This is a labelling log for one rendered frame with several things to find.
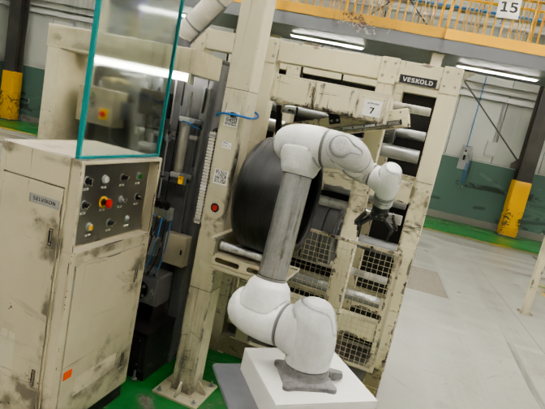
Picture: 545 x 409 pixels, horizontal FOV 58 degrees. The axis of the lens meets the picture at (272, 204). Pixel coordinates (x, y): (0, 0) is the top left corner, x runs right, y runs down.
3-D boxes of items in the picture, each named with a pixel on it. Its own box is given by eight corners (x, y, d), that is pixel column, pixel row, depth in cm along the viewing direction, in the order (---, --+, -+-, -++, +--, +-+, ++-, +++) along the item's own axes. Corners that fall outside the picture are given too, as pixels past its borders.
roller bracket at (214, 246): (208, 255, 242) (211, 235, 240) (239, 240, 279) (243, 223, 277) (213, 256, 241) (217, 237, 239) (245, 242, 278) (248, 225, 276)
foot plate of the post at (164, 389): (151, 392, 267) (152, 385, 267) (177, 371, 293) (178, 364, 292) (195, 411, 259) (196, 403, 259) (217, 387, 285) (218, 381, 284)
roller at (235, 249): (216, 249, 244) (218, 240, 243) (220, 247, 248) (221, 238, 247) (282, 270, 234) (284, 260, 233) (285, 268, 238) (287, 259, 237)
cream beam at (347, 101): (268, 101, 262) (274, 72, 259) (284, 104, 285) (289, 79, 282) (383, 124, 243) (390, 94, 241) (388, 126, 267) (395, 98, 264)
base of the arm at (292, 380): (349, 395, 161) (352, 379, 160) (283, 391, 157) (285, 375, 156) (332, 366, 179) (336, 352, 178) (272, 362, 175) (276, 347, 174)
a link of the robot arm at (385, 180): (401, 194, 220) (375, 180, 226) (409, 165, 210) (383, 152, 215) (388, 205, 213) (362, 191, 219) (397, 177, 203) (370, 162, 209)
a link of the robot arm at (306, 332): (319, 381, 156) (332, 315, 152) (269, 359, 164) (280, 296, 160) (337, 363, 170) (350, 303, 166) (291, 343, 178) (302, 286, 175)
